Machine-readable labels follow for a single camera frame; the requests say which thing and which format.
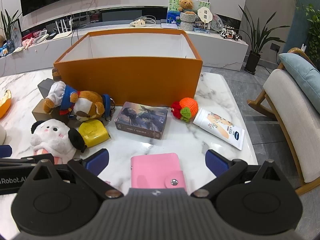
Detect white router with antennas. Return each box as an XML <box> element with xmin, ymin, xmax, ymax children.
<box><xmin>55</xmin><ymin>17</ymin><xmax>73</xmax><ymax>39</ymax></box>

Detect knitted grey basket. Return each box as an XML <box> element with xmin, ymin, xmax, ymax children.
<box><xmin>179</xmin><ymin>12</ymin><xmax>197</xmax><ymax>30</ymax></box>

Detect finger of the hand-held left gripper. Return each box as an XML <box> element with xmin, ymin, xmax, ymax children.
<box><xmin>0</xmin><ymin>155</ymin><xmax>54</xmax><ymax>170</ymax></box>
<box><xmin>0</xmin><ymin>145</ymin><xmax>12</xmax><ymax>158</ymax></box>

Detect orange cardboard storage box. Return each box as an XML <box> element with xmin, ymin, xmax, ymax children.
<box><xmin>53</xmin><ymin>28</ymin><xmax>203</xmax><ymax>107</ymax></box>

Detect small white desk device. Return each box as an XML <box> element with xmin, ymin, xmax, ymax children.
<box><xmin>32</xmin><ymin>30</ymin><xmax>49</xmax><ymax>44</ymax></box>

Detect pink toy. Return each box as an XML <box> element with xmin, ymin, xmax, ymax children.
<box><xmin>22</xmin><ymin>31</ymin><xmax>34</xmax><ymax>47</ymax></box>

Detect brown cardboard box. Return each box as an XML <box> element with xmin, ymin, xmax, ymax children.
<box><xmin>32</xmin><ymin>99</ymin><xmax>75</xmax><ymax>128</ymax></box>

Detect black and white toy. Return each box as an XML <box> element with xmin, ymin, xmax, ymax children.
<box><xmin>220</xmin><ymin>25</ymin><xmax>243</xmax><ymax>41</ymax></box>

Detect yellow plastic case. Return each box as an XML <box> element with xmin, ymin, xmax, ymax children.
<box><xmin>78</xmin><ymin>119</ymin><xmax>110</xmax><ymax>147</ymax></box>

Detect tall potted plant black pot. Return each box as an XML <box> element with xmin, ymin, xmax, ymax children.
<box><xmin>237</xmin><ymin>4</ymin><xmax>290</xmax><ymax>75</ymax></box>

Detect blue printed box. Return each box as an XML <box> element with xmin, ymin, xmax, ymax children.
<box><xmin>194</xmin><ymin>21</ymin><xmax>209</xmax><ymax>33</ymax></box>

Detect white round paper fan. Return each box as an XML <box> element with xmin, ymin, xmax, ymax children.
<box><xmin>197</xmin><ymin>7</ymin><xmax>213</xmax><ymax>29</ymax></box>

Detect small brown teddy bear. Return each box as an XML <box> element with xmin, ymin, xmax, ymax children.
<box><xmin>178</xmin><ymin>0</ymin><xmax>195</xmax><ymax>14</ymax></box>

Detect patterned round fan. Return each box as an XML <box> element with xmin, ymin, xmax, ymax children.
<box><xmin>210</xmin><ymin>14</ymin><xmax>223</xmax><ymax>32</ymax></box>

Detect green and blue painting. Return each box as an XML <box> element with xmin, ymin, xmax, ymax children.
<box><xmin>167</xmin><ymin>0</ymin><xmax>211</xmax><ymax>28</ymax></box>

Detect green leafy plant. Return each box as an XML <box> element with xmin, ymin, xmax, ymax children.
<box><xmin>0</xmin><ymin>9</ymin><xmax>22</xmax><ymax>42</ymax></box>

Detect brown bear plush blue outfit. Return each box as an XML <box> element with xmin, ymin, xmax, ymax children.
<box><xmin>43</xmin><ymin>68</ymin><xmax>116</xmax><ymax>122</ymax></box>

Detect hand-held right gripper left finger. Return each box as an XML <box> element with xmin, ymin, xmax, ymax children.
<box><xmin>30</xmin><ymin>148</ymin><xmax>123</xmax><ymax>198</ymax></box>

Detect black picture frame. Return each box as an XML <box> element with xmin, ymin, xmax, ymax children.
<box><xmin>10</xmin><ymin>19</ymin><xmax>22</xmax><ymax>48</ymax></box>

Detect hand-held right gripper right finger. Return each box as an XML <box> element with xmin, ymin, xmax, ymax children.
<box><xmin>191</xmin><ymin>149</ymin><xmax>284</xmax><ymax>198</ymax></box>

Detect white power strip with cables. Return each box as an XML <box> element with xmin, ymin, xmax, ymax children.
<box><xmin>129</xmin><ymin>16</ymin><xmax>157</xmax><ymax>28</ymax></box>

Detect wooden armchair beige cushion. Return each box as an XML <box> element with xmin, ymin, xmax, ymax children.
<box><xmin>247</xmin><ymin>47</ymin><xmax>320</xmax><ymax>195</ymax></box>

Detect dark grey box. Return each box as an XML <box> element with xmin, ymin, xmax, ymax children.
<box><xmin>37</xmin><ymin>78</ymin><xmax>54</xmax><ymax>98</ymax></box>

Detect light blue cushion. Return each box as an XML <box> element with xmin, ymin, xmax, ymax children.
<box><xmin>278</xmin><ymin>53</ymin><xmax>320</xmax><ymax>108</ymax></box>

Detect hanging vine plant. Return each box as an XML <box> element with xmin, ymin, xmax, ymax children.
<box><xmin>272</xmin><ymin>0</ymin><xmax>320</xmax><ymax>63</ymax></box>

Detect white marble tv cabinet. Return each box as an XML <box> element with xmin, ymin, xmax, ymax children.
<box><xmin>0</xmin><ymin>5</ymin><xmax>249</xmax><ymax>77</ymax></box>

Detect white hand cream tube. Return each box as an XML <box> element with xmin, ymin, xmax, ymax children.
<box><xmin>192</xmin><ymin>108</ymin><xmax>245</xmax><ymax>151</ymax></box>

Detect blue snack bag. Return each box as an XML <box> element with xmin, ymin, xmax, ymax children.
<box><xmin>0</xmin><ymin>40</ymin><xmax>14</xmax><ymax>57</ymax></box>

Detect white plush with black ears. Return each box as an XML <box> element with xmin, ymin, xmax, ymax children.
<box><xmin>30</xmin><ymin>119</ymin><xmax>88</xmax><ymax>165</ymax></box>

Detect crochet orange fruit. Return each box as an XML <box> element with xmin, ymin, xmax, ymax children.
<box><xmin>171</xmin><ymin>97</ymin><xmax>199</xmax><ymax>123</ymax></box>

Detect dark illustrated card box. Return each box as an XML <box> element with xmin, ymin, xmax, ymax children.
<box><xmin>114</xmin><ymin>101</ymin><xmax>168</xmax><ymax>140</ymax></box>

